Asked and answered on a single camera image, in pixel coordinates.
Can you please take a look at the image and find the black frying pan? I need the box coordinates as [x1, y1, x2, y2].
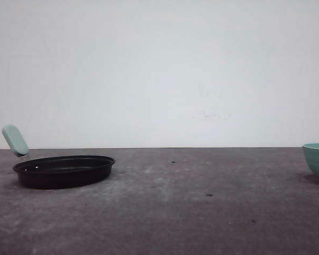
[1, 124, 116, 190]

